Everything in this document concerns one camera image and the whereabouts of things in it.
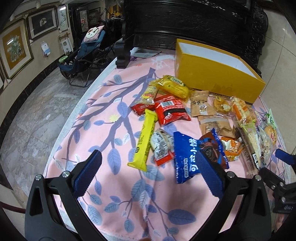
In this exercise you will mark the dark framed painting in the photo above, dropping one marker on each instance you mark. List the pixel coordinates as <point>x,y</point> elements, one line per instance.
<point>42,22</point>

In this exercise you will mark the dark carved wooden furniture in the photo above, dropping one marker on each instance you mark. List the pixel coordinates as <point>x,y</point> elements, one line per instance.
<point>238,27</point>

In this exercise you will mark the white paper sheet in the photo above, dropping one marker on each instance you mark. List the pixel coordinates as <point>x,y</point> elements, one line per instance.
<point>143,53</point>

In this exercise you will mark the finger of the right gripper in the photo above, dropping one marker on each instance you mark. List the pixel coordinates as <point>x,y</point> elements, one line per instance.
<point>286,157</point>

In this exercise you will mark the dark brown chocolate packet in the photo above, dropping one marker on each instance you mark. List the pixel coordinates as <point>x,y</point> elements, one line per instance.
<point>211,145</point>

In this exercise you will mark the pink cartoon cushion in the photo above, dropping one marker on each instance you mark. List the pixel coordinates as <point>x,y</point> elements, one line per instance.
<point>93,34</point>

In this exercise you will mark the clear bread bun packet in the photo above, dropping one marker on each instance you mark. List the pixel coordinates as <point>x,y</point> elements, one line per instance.
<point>221,106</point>

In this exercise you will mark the orange rice cracker packet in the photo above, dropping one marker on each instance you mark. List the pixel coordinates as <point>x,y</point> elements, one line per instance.
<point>243,113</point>

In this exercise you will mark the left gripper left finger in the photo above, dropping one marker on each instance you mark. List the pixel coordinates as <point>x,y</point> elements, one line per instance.
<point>43,220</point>

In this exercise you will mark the long yellow snack bar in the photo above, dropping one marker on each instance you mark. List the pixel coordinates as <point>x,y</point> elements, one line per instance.
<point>143,146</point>

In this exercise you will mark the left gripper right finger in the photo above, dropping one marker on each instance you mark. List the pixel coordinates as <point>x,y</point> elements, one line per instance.
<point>253,218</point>

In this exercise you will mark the red wafer packet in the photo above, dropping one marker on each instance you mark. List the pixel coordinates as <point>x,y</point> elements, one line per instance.
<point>139,109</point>

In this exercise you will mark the orange small snack packet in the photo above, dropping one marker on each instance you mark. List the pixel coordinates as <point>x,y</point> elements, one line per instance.
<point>232,148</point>

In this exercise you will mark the narrow white scroll painting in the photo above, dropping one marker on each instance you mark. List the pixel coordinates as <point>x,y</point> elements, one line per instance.
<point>62,18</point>

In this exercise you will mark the blue white wall notice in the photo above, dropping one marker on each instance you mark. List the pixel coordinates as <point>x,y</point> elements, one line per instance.
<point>45,48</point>

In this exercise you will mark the gold framed flower painting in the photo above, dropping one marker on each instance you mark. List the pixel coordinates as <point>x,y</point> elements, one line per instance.
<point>16,51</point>

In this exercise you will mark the blue biscuit packet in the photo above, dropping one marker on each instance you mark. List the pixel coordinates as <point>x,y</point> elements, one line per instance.
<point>185,148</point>

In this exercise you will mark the yellow cardboard box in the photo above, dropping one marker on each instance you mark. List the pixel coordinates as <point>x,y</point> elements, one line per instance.
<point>205,67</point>

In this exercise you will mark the clear small cake packet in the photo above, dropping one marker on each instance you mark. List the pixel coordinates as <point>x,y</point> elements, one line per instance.
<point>267,138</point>

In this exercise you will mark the pink leaf-pattern tablecloth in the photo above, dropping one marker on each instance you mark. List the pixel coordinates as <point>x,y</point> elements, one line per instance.
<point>125,203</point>

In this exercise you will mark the red black snack packet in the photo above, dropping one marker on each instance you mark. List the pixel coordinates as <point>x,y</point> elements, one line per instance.
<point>170,109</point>

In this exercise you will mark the yellow clear cracker packet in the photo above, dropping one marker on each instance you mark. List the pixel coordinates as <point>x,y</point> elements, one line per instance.
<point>149,94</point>

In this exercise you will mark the clear brown biscuit packet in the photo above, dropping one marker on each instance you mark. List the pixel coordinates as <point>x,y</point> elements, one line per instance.
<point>220,124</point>

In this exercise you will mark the green leaf small packet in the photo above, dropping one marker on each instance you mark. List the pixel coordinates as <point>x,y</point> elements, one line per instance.
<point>270,119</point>

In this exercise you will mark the brown paper snack packet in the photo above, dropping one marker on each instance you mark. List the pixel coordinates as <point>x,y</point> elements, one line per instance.
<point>199,103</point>

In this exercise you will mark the yellow cake packet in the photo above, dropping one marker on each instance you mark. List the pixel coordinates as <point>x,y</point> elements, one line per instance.
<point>174,86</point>

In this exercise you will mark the green seed snack packet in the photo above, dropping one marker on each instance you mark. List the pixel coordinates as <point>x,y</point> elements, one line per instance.
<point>251,141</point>

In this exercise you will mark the blue folding lounge chair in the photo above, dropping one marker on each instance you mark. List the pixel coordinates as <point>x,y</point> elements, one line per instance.
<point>89,56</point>

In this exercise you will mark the white red snack packet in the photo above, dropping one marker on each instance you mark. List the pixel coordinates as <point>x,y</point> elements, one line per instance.
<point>162,144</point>

